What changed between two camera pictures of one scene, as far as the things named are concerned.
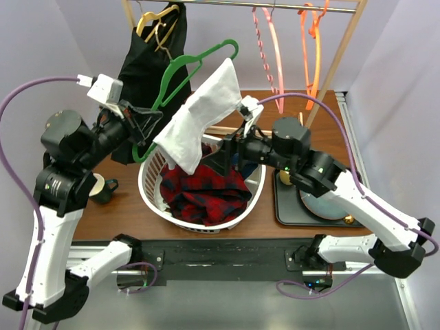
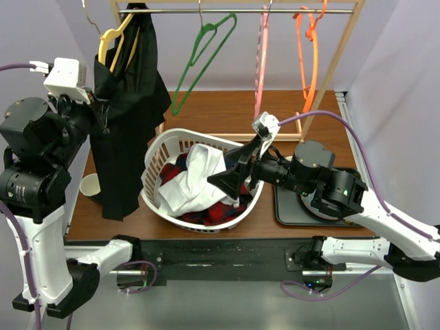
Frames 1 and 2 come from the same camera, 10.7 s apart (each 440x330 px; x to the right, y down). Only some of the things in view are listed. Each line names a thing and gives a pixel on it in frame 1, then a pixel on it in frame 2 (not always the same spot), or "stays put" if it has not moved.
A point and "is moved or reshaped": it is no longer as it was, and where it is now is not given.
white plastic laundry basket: (149, 181) stays put
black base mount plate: (218, 260) stays put
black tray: (289, 210) stays put
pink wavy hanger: (280, 101) -> (262, 59)
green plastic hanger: (137, 159) -> (176, 110)
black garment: (153, 80) -> (130, 92)
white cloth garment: (218, 95) -> (190, 190)
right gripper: (218, 160) -> (229, 181)
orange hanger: (314, 31) is moved or reshaped
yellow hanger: (148, 14) -> (104, 38)
